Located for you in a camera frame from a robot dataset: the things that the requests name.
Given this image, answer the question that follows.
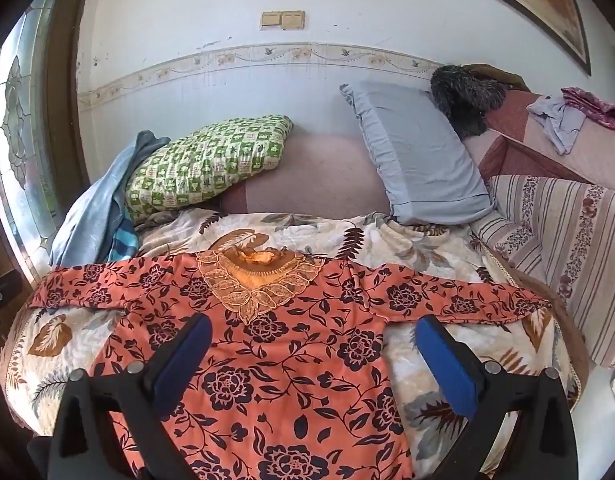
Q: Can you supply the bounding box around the orange floral blouse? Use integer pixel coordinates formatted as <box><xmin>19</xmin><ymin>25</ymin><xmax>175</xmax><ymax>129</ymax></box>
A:
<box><xmin>30</xmin><ymin>249</ymin><xmax>547</xmax><ymax>479</ymax></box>

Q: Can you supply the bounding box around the leaf print fleece blanket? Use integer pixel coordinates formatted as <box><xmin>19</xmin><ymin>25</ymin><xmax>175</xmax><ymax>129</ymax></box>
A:
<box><xmin>0</xmin><ymin>208</ymin><xmax>588</xmax><ymax>479</ymax></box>

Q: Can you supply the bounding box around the teal striped knit garment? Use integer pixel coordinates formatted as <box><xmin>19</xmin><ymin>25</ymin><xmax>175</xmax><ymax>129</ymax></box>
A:
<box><xmin>107</xmin><ymin>223</ymin><xmax>138</xmax><ymax>262</ymax></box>

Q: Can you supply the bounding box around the light blue knit sweater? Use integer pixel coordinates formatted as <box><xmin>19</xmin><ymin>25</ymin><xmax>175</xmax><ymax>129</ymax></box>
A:
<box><xmin>50</xmin><ymin>130</ymin><xmax>170</xmax><ymax>268</ymax></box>

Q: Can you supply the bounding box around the striped floral bedding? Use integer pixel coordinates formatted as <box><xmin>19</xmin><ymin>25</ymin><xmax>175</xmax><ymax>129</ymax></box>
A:
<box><xmin>471</xmin><ymin>174</ymin><xmax>615</xmax><ymax>368</ymax></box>

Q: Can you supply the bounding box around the green checkered pillow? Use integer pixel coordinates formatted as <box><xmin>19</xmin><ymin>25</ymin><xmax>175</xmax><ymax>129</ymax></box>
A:
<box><xmin>125</xmin><ymin>115</ymin><xmax>294</xmax><ymax>222</ymax></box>

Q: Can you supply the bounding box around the pink quilted mattress cover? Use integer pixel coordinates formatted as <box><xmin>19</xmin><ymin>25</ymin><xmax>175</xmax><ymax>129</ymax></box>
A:
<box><xmin>218</xmin><ymin>133</ymin><xmax>390</xmax><ymax>219</ymax></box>

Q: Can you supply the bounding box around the grey blue pillow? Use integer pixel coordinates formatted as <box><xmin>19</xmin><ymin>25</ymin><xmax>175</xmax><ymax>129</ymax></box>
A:
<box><xmin>340</xmin><ymin>81</ymin><xmax>494</xmax><ymax>226</ymax></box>

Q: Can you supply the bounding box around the grey crumpled garment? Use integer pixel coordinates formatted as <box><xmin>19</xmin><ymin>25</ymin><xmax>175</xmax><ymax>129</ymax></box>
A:
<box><xmin>527</xmin><ymin>94</ymin><xmax>586</xmax><ymax>155</ymax></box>

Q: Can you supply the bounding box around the stained glass window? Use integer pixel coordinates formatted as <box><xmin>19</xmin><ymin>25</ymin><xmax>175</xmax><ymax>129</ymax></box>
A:
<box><xmin>0</xmin><ymin>0</ymin><xmax>61</xmax><ymax>284</ymax></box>

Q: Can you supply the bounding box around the maroon floral garment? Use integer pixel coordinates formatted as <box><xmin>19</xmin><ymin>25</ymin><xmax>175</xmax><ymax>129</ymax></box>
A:
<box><xmin>561</xmin><ymin>87</ymin><xmax>615</xmax><ymax>131</ymax></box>

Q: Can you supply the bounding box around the dark fuzzy cushion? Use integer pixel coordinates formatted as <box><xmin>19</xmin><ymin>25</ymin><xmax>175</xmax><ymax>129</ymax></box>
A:
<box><xmin>430</xmin><ymin>65</ymin><xmax>506</xmax><ymax>140</ymax></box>

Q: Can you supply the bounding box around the brown wooden window frame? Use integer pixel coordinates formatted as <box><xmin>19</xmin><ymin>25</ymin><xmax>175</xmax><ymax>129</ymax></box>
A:
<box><xmin>43</xmin><ymin>0</ymin><xmax>90</xmax><ymax>214</ymax></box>

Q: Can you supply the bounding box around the beige wall switch plate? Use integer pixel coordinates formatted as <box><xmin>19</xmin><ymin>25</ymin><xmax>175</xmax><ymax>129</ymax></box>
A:
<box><xmin>260</xmin><ymin>11</ymin><xmax>306</xmax><ymax>30</ymax></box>

